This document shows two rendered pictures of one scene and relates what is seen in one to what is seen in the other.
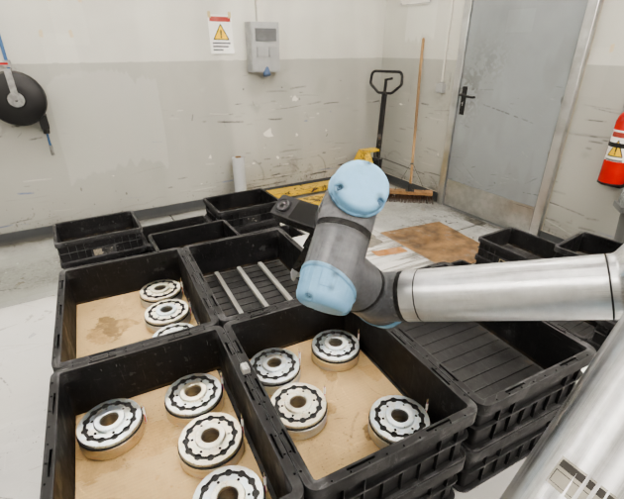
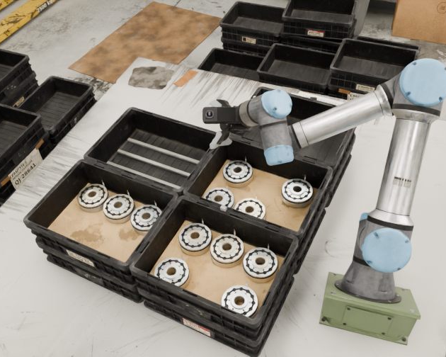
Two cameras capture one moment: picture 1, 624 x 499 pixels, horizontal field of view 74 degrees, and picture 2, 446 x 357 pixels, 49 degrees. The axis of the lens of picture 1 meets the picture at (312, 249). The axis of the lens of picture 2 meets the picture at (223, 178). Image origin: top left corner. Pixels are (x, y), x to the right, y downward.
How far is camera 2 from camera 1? 0.92 m
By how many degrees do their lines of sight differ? 33
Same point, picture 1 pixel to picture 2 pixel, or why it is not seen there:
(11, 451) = (95, 331)
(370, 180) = (284, 99)
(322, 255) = (277, 142)
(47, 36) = not seen: outside the picture
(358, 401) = (269, 193)
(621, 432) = (406, 162)
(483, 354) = not seen: hidden behind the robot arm
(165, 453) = (208, 268)
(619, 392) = (402, 152)
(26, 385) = (47, 304)
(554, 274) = (360, 108)
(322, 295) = (286, 159)
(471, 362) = not seen: hidden behind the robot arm
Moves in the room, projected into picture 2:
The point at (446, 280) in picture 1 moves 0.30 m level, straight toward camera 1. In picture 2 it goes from (318, 125) to (367, 204)
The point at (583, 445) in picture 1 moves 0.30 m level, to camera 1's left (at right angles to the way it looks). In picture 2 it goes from (398, 170) to (308, 231)
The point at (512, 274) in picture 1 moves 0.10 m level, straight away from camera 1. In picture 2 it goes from (345, 113) to (335, 91)
